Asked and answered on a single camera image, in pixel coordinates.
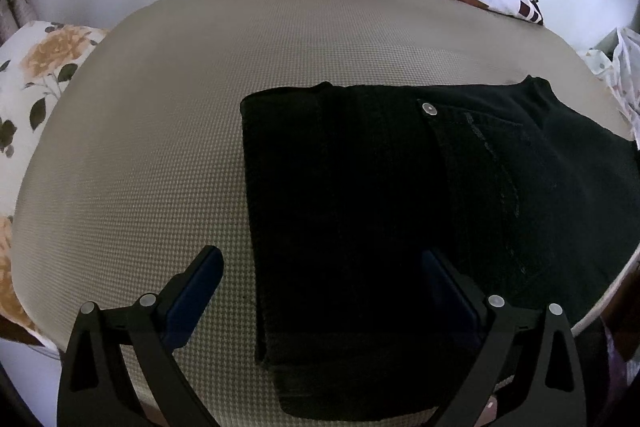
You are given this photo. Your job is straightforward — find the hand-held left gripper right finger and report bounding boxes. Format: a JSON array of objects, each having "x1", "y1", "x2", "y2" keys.
[{"x1": 421, "y1": 248, "x2": 587, "y2": 427}]

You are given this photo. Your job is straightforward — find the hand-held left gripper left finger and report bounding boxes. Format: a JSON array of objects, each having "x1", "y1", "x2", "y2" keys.
[{"x1": 56, "y1": 245, "x2": 224, "y2": 427}]

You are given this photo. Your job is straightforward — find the beige woven mattress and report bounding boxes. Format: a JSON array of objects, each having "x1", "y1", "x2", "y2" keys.
[{"x1": 11, "y1": 0, "x2": 632, "y2": 427}]

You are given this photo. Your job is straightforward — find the white patterned cloth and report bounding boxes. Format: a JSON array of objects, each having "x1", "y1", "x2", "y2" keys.
[{"x1": 577, "y1": 27, "x2": 640, "y2": 148}]

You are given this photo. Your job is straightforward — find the white floral cloth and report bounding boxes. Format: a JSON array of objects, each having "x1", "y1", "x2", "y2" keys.
[{"x1": 0, "y1": 21, "x2": 108, "y2": 350}]

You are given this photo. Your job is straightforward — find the grey patterned curtain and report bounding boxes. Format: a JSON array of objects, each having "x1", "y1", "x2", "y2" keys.
[{"x1": 2, "y1": 0, "x2": 40, "y2": 38}]

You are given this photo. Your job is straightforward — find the black pants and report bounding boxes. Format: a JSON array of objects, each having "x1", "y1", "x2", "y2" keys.
[{"x1": 240, "y1": 76, "x2": 640, "y2": 423}]

